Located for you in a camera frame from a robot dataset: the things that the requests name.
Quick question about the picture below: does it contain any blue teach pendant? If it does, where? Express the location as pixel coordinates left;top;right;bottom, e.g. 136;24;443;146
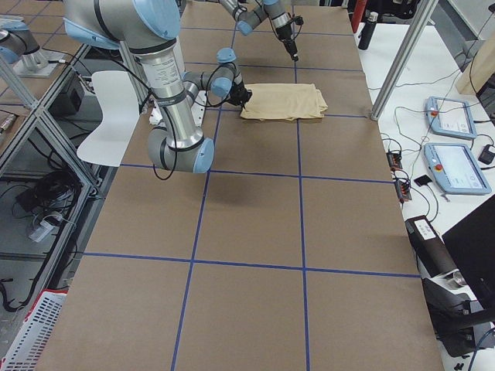
425;96;477;140
423;143;492;196

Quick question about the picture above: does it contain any white plastic chair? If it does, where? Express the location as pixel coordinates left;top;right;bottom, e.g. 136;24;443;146
77;70;140;167

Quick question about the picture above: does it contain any black box with label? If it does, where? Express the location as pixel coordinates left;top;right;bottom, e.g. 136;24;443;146
405;216;457;277

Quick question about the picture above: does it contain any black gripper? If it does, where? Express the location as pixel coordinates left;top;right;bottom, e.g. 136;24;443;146
230;81;251;110
276;25;299;62

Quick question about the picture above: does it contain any black monitor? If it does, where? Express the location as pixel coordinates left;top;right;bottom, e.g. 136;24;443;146
442;197;494;308

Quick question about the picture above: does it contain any beige long sleeve shirt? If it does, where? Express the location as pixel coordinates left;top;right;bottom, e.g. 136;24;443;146
241;83;328;121

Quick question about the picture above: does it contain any red cylinder bottle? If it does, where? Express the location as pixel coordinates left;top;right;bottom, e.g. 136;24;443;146
351;0;367;33

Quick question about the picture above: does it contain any upper blue teach pendant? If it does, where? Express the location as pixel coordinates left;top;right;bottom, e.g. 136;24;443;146
425;96;477;140

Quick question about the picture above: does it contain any black computer mouse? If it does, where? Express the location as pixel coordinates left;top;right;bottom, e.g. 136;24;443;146
478;145;495;165

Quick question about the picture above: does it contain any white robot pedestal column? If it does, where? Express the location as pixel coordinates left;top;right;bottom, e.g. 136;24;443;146
148;0;206;127

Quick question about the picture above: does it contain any aluminium frame post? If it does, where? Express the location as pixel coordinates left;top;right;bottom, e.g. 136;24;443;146
370;0;439;121

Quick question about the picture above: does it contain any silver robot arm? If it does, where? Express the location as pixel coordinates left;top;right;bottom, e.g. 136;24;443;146
219;0;304;62
64;1;252;173

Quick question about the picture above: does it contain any lower blue teach pendant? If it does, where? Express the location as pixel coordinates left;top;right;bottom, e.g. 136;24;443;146
423;143;492;196

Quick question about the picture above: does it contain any wrist black camera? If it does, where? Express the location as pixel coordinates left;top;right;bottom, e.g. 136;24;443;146
291;14;304;26

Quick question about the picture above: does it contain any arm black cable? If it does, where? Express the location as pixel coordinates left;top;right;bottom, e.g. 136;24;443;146
65;53;237;181

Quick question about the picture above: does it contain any black water bottle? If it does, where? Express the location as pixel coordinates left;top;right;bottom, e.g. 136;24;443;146
357;12;379;50

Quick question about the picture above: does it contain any white perforated plastic basket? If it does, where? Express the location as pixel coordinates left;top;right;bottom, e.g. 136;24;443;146
1;289;67;370

